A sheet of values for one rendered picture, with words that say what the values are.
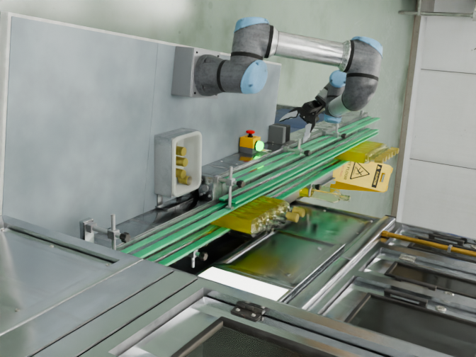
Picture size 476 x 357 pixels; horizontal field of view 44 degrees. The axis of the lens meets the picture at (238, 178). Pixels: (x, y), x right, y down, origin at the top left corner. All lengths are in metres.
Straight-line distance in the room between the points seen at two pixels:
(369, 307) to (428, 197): 6.29
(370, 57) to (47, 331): 1.47
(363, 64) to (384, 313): 0.86
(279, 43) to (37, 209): 0.98
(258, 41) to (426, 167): 6.30
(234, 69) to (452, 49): 6.06
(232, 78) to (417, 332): 1.03
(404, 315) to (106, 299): 1.14
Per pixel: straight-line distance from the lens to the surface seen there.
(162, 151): 2.10
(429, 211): 8.35
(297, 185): 2.83
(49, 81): 1.74
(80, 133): 1.84
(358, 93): 2.13
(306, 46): 2.11
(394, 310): 2.07
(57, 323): 1.15
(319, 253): 2.32
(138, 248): 1.89
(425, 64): 8.02
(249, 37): 2.06
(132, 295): 1.23
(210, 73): 2.09
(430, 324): 2.04
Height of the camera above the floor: 2.05
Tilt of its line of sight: 29 degrees down
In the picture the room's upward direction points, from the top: 102 degrees clockwise
